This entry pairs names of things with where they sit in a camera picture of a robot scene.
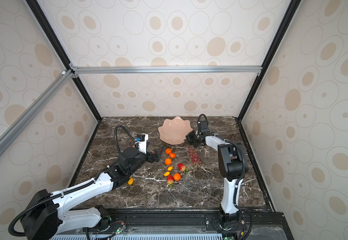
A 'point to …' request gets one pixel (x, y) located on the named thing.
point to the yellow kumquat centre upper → (170, 168)
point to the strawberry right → (181, 166)
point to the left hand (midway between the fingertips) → (160, 143)
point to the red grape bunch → (195, 158)
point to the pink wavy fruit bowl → (173, 131)
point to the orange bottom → (177, 176)
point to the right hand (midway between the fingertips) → (184, 138)
